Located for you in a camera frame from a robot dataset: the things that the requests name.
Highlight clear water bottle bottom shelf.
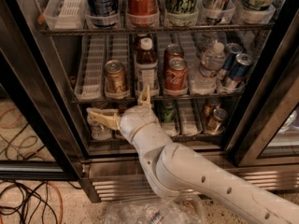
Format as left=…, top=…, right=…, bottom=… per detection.
left=86, top=107, right=112, bottom=141

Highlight orange cable on floor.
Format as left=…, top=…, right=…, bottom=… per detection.
left=0, top=180, right=64, bottom=224

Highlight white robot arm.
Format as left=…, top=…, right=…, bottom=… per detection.
left=87, top=89, right=299, bottom=224

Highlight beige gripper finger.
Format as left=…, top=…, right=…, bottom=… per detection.
left=87, top=107, right=121, bottom=131
left=137, top=86, right=151, bottom=107

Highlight black cables on floor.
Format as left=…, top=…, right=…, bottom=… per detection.
left=0, top=179, right=82, bottom=224

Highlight front blue energy drink can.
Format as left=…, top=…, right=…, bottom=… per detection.
left=224, top=53, right=253, bottom=89

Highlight dark blue can top shelf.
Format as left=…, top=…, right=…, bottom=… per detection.
left=87, top=0, right=119, bottom=27

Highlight clear plastic bin with bags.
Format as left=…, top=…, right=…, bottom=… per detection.
left=102, top=194, right=206, bottom=224

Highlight clear water bottle middle shelf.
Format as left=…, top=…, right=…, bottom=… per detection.
left=196, top=42, right=225, bottom=89

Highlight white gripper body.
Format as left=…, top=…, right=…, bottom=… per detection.
left=120, top=105, right=158, bottom=141

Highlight rear blue energy drink can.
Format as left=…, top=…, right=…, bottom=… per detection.
left=218, top=43, right=243, bottom=80

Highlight green can bottom shelf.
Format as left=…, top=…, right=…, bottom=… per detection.
left=162, top=100, right=176, bottom=122

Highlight right glass fridge door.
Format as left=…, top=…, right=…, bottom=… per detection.
left=235, top=59, right=299, bottom=166

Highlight empty white shelf tray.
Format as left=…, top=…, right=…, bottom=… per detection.
left=74, top=35, right=106, bottom=102

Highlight glass fridge door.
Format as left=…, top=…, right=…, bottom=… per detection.
left=235, top=59, right=299, bottom=166
left=0, top=52, right=78, bottom=181

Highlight left glass fridge door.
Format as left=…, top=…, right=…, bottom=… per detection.
left=0, top=52, right=78, bottom=181

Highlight rear red cola can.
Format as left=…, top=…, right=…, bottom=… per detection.
left=164, top=44, right=184, bottom=66

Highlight blue red can top shelf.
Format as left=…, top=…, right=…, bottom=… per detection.
left=203, top=0, right=230, bottom=24

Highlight front red cola can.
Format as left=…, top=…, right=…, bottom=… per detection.
left=164, top=57, right=188, bottom=91

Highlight rear gold can bottom shelf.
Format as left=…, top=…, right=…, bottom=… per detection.
left=202, top=97, right=221, bottom=119

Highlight red cola can top shelf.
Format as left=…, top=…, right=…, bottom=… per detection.
left=127, top=0, right=158, bottom=27

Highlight front gold can bottom shelf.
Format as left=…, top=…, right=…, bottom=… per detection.
left=206, top=108, right=227, bottom=133

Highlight brown tea bottle middle shelf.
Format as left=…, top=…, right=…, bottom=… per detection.
left=135, top=37, right=158, bottom=91

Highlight clear water bottle shelf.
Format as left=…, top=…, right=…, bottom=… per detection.
left=86, top=107, right=112, bottom=141
left=196, top=42, right=225, bottom=89

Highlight stainless steel fridge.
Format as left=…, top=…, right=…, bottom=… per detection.
left=0, top=0, right=299, bottom=202

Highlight orange gold soda can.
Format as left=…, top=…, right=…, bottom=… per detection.
left=104, top=60, right=127, bottom=94

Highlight blue energy drink can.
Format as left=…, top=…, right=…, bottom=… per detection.
left=218, top=43, right=243, bottom=80
left=224, top=53, right=253, bottom=89

